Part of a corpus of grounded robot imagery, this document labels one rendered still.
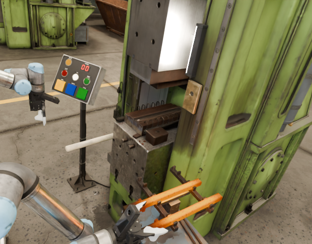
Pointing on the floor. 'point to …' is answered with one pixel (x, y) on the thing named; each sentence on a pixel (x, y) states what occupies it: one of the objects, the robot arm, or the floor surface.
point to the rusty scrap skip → (113, 14)
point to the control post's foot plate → (75, 183)
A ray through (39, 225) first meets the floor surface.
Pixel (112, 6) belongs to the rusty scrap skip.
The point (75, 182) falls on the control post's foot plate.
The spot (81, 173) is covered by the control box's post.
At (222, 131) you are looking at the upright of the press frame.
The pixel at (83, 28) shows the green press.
